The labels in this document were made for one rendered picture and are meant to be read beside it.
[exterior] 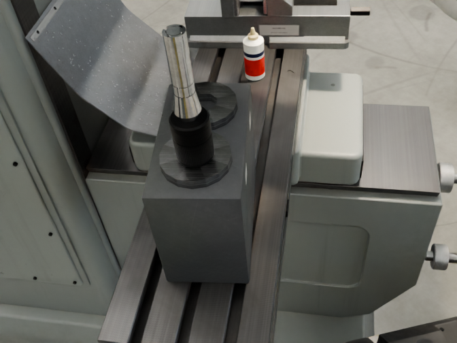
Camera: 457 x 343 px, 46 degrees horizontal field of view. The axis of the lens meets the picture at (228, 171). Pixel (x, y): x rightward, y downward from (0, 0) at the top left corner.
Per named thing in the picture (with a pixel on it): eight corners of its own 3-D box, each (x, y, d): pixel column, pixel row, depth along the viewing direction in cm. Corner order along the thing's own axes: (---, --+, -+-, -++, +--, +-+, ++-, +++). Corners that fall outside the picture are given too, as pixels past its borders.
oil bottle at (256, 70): (266, 69, 110) (264, 22, 102) (264, 82, 107) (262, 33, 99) (246, 69, 110) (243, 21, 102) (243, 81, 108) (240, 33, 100)
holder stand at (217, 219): (256, 170, 90) (250, 74, 76) (250, 284, 76) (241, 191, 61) (185, 170, 92) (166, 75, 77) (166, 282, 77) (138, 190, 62)
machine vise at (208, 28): (347, 11, 122) (351, -35, 114) (349, 49, 112) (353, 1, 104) (197, 11, 127) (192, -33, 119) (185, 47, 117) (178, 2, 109)
